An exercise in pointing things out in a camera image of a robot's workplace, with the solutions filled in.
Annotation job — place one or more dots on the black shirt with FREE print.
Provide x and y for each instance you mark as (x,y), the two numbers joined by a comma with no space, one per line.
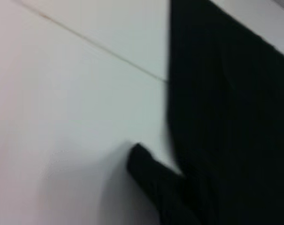
(226,117)

